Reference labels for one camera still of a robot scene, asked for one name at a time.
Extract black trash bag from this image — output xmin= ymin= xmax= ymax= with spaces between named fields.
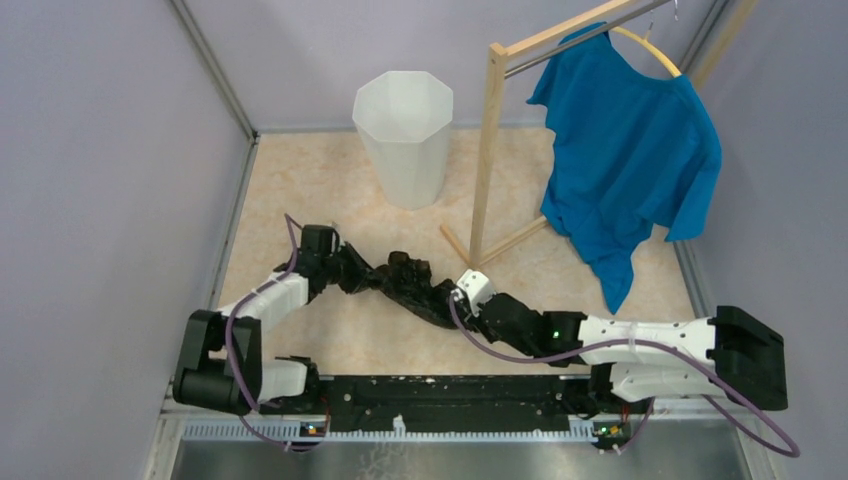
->
xmin=336 ymin=243 xmax=457 ymax=330

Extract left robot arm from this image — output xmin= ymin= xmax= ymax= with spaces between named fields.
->
xmin=172 ymin=225 xmax=341 ymax=415

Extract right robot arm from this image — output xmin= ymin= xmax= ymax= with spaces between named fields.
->
xmin=447 ymin=290 xmax=788 ymax=412

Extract white trash bin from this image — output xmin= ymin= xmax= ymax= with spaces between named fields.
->
xmin=352 ymin=71 xmax=454 ymax=210

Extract blue t-shirt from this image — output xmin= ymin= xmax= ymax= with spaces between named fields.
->
xmin=529 ymin=23 xmax=722 ymax=312

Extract wooden clothes rack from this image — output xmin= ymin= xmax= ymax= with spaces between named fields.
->
xmin=440 ymin=1 xmax=758 ymax=270

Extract yellow clothes hanger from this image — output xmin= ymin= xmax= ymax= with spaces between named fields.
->
xmin=611 ymin=26 xmax=683 ymax=78

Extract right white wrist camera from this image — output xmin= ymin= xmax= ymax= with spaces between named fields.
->
xmin=453 ymin=269 xmax=496 ymax=317

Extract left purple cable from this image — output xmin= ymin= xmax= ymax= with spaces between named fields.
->
xmin=223 ymin=213 xmax=326 ymax=455

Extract purple cable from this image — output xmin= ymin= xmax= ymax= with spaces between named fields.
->
xmin=223 ymin=213 xmax=326 ymax=455
xmin=448 ymin=294 xmax=802 ymax=460

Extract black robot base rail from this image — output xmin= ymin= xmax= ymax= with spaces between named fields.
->
xmin=260 ymin=375 xmax=649 ymax=438

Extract aluminium corner frame post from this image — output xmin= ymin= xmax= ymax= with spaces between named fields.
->
xmin=167 ymin=0 xmax=259 ymax=144

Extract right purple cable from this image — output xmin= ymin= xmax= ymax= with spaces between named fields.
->
xmin=448 ymin=294 xmax=802 ymax=460

